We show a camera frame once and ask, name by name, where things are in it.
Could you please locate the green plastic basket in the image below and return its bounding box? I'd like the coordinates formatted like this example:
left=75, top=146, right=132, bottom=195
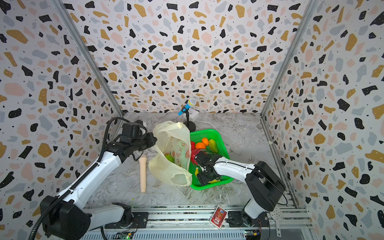
left=189, top=129, right=233, bottom=191

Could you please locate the orange toy fruit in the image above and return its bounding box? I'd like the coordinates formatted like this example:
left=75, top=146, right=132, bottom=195
left=195, top=142, right=207, bottom=149
left=202, top=138, right=210, bottom=146

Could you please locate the beige toy microphone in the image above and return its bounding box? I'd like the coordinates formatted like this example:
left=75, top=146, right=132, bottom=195
left=139, top=154, right=147, bottom=193

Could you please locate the black microphone stand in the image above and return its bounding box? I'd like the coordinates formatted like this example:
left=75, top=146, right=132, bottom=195
left=184, top=110, right=196, bottom=132

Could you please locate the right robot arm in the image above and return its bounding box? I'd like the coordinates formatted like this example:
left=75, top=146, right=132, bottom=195
left=195, top=151, right=286, bottom=227

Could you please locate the yellow-green toy mango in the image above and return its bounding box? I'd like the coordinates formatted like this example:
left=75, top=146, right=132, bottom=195
left=209, top=139, right=219, bottom=154

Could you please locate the green toy fruit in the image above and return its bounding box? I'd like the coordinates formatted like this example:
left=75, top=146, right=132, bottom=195
left=165, top=154, right=175, bottom=163

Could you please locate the pink toy dragon fruit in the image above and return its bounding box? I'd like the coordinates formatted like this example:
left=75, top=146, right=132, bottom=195
left=191, top=149, right=200, bottom=166

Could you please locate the yellow plastic bag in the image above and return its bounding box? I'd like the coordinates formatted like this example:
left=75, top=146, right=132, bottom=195
left=149, top=121, right=192, bottom=187

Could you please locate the yellow toy banana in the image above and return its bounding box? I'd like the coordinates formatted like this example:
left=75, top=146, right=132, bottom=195
left=195, top=167, right=221, bottom=186

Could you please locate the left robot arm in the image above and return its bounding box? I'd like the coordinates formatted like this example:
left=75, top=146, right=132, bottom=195
left=29, top=118, right=157, bottom=240

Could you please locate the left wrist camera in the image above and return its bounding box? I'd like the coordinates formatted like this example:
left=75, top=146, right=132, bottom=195
left=122, top=120, right=145, bottom=139

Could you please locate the blue toy microphone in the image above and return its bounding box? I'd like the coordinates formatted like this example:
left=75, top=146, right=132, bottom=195
left=178, top=98, right=197, bottom=116

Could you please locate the white cardboard box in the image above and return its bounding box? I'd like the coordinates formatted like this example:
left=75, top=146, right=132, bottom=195
left=189, top=108, right=200, bottom=121

